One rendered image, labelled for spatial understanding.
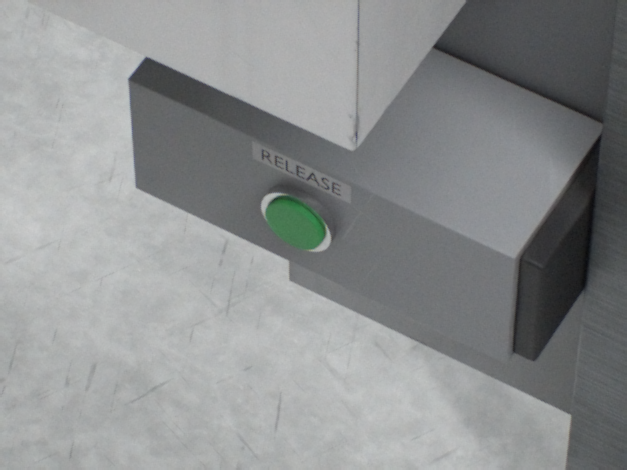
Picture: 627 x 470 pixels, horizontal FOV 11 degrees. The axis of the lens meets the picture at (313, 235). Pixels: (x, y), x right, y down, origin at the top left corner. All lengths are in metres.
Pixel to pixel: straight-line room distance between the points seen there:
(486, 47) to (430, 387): 1.36
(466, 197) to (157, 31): 0.21
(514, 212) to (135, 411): 1.39
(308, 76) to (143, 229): 1.67
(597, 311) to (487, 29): 0.14
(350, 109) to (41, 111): 1.76
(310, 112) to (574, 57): 0.22
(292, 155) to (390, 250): 0.06
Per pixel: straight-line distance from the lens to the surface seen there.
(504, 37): 1.50
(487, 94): 1.51
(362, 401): 2.84
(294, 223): 1.51
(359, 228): 1.50
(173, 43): 1.32
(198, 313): 2.89
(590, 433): 1.61
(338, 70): 1.27
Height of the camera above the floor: 2.35
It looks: 53 degrees down
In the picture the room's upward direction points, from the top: straight up
